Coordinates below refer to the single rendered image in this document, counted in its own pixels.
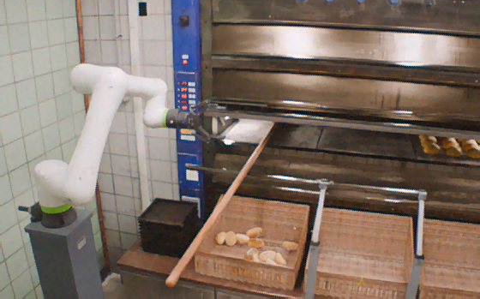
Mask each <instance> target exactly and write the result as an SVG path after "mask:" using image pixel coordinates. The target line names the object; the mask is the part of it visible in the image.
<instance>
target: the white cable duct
mask: <svg viewBox="0 0 480 299"><path fill-rule="evenodd" d="M128 10H129V37H130V57H131V68H132V75H133V76H137V77H140V70H139V60H140V59H139V47H138V37H137V33H138V26H137V16H136V10H137V6H136V0H129V4H128ZM133 98H134V107H135V128H136V131H135V138H136V149H137V159H138V166H139V170H140V179H141V199H142V210H143V212H144V211H145V210H146V209H147V208H148V207H149V206H150V202H149V196H148V191H147V170H146V158H145V147H144V135H143V124H142V119H141V115H142V113H141V98H140V97H138V98H135V97H133Z"/></svg>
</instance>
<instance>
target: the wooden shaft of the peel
mask: <svg viewBox="0 0 480 299"><path fill-rule="evenodd" d="M277 126H278V124H277V123H274V124H273V126H272V127H271V128H270V129H269V131H268V132H267V134H266V136H265V137H264V139H263V140H262V142H261V144H260V145H259V146H258V147H257V149H256V150H255V152H254V153H253V155H252V156H251V158H250V159H249V161H248V163H247V164H246V165H245V166H244V168H243V170H242V171H240V173H239V174H238V176H237V178H236V179H235V181H234V182H233V183H232V185H231V186H230V187H229V189H228V190H227V192H226V193H225V195H224V197H223V198H222V200H221V201H220V203H219V204H218V205H217V207H216V208H215V210H214V211H213V214H212V216H211V217H210V219H209V220H208V221H207V222H206V223H205V225H204V226H203V228H202V229H201V231H200V233H199V234H198V236H197V237H196V239H194V241H193V242H192V243H191V244H190V246H189V248H188V249H187V251H186V252H185V254H184V256H183V258H182V259H181V260H180V261H179V263H178V264H177V265H176V266H175V268H174V269H173V271H172V273H171V275H170V276H169V277H168V279H167V280H166V281H165V284H166V286H167V287H170V288H171V287H173V286H174V285H175V284H176V283H177V281H178V278H179V277H180V276H181V275H182V273H183V271H184V269H185V268H186V266H188V264H189V263H190V260H191V258H192V257H193V255H195V252H196V251H197V249H198V248H199V247H200V246H201V243H202V242H203V241H204V240H205V238H206V237H207V235H208V233H209V231H210V230H211V229H212V228H213V226H214V224H215V222H217V220H218V219H219V217H220V214H221V213H222V211H223V210H224V208H225V206H226V204H227V203H228V201H229V200H230V198H231V197H232V195H233V194H234V192H235V191H236V189H237V187H238V185H239V184H240V182H241V181H242V180H243V179H244V178H245V176H246V175H247V173H248V172H249V170H250V168H251V167H252V165H253V163H254V162H255V161H256V159H257V158H258V156H259V154H260V153H261V151H262V149H263V148H264V146H265V145H266V144H267V142H268V140H269V139H270V137H271V135H272V134H273V132H274V130H275V129H276V128H277Z"/></svg>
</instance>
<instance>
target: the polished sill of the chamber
mask: <svg viewBox="0 0 480 299"><path fill-rule="evenodd" d="M259 145H260V143H253V142H244V141H227V140H216V141H214V142H213V148H218V149H226V150H235V151H244V152H255V150H256V149H257V147H258V146H259ZM261 153H268V154H276V155H284V156H292V157H300V158H315V159H324V160H332V161H339V162H347V163H353V162H355V163H363V164H377V165H385V166H392V167H399V168H407V169H411V168H414V169H421V170H435V171H442V172H449V173H450V172H456V173H462V174H470V175H476V176H480V165H474V164H461V163H454V162H447V161H432V160H424V159H416V158H402V157H394V156H387V155H378V154H374V155H370V154H362V153H354V152H337V151H329V150H321V149H312V148H304V147H288V146H279V145H270V144H266V145H265V146H264V148H263V149H262V151H261Z"/></svg>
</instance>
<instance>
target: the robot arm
mask: <svg viewBox="0 0 480 299"><path fill-rule="evenodd" d="M69 79H70V82H69V84H70V85H71V86H72V87H73V88H74V89H75V91H76V92H78V93H80V94H86V95H91V94H92V97H91V100H90V104H89V107H88V112H87V118H86V121H85V123H84V125H83V128H82V131H81V135H80V137H79V140H78V144H77V146H76V149H75V151H74V153H73V155H72V157H71V161H70V163H69V165H67V164H65V163H64V162H63V161H61V160H56V159H53V160H46V161H44V162H41V163H38V164H36V165H35V168H34V171H33V173H34V177H35V182H36V188H37V191H38V197H39V201H38V202H37V203H36V202H35V204H33V205H31V206H30V207H27V206H18V207H17V209H18V211H23V212H28V213H29V214H30V215H32V217H31V218H30V221H31V223H36V222H39V221H40V223H41V225H42V226H44V227H45V228H48V229H56V228H64V227H66V226H68V225H70V224H72V223H74V222H75V221H76V219H77V213H76V211H75V210H74V209H73V208H72V206H83V205H86V204H87V203H88V202H89V201H91V200H92V198H93V195H94V192H95V187H96V183H97V178H98V174H99V173H98V170H99V164H100V160H101V157H102V155H103V151H104V149H105V144H106V138H107V136H108V134H109V131H110V128H111V125H112V122H113V120H114V117H115V115H116V114H117V111H118V109H119V106H120V104H121V103H122V101H123V98H124V96H128V97H135V98H138V97H140V98H144V105H143V111H142V115H141V119H142V121H143V123H144V124H145V125H146V126H147V127H148V128H150V129H158V128H166V129H180V128H186V129H191V133H190V135H193V136H195V137H197V138H198V139H200V140H202V141H204V142H206V143H207V144H208V143H209V142H210V141H216V140H217V139H221V140H224V139H225V138H226V136H223V135H209V134H208V133H207V132H206V131H205V130H204V129H203V128H202V127H201V125H200V124H201V122H200V119H201V118H200V117H199V115H200V114H201V113H202V112H203V111H205V110H206V109H207V108H209V110H220V111H223V110H225V107H219V106H218V105H213V104H210V100H209V99H208V100H206V101H204V102H202V103H199V104H198V105H191V106H190V107H189V108H190V112H185V111H182V110H177V109H167V108H165V102H166V96H167V91H168V89H167V85H166V83H165V82H164V81H163V80H161V79H150V78H142V77H137V76H133V75H128V74H125V73H124V72H123V71H122V70H121V69H119V68H116V67H99V66H95V65H92V64H88V63H81V64H79V65H77V66H75V67H74V68H73V70H72V71H71V74H70V77H69ZM205 104H207V106H206V107H204V108H203V109H202V110H201V111H199V112H198V113H197V114H196V113H194V112H193V111H194V110H195V109H196V108H198V107H200V106H202V105H205ZM194 129H196V130H198V131H199V132H200V133H201V135H200V134H199V133H197V132H195V131H194ZM203 135H204V136H205V137H204V136H203Z"/></svg>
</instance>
